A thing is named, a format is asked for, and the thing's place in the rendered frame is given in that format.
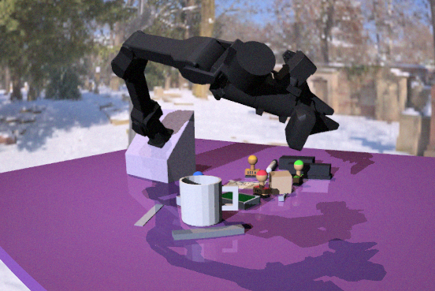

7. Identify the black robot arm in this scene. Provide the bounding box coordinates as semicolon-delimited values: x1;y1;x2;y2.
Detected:
111;30;317;148

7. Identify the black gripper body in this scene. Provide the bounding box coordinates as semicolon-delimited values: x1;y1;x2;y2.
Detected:
251;73;316;151

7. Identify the white mug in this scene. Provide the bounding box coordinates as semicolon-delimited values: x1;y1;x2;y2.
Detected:
179;175;239;226

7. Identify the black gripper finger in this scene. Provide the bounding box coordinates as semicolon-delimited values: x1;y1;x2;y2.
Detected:
299;80;335;115
310;101;340;135

